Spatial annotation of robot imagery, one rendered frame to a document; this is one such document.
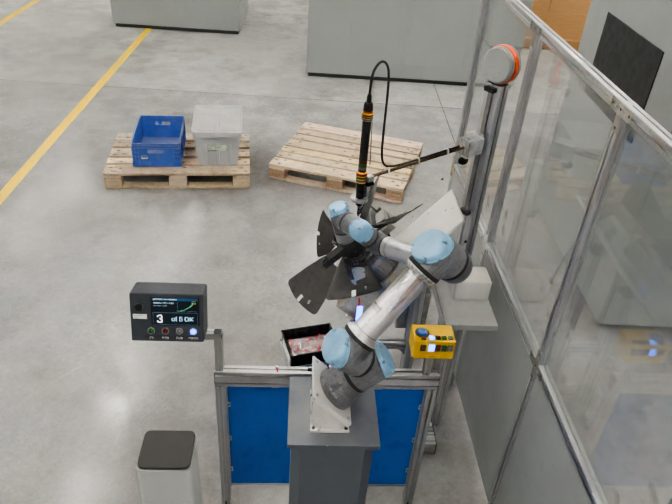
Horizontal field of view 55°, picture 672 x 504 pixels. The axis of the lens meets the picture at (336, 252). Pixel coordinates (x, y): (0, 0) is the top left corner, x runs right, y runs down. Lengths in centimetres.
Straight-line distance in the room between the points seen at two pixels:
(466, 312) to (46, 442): 218
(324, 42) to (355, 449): 641
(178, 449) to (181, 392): 309
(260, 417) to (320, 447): 67
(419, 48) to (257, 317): 484
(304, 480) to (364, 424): 29
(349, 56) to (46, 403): 565
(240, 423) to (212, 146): 316
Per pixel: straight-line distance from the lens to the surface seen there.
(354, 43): 807
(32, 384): 396
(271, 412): 277
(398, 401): 276
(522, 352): 279
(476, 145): 288
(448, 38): 816
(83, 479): 346
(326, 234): 296
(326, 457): 224
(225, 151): 554
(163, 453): 64
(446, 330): 254
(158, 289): 239
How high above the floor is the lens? 269
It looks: 34 degrees down
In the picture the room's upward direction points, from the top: 5 degrees clockwise
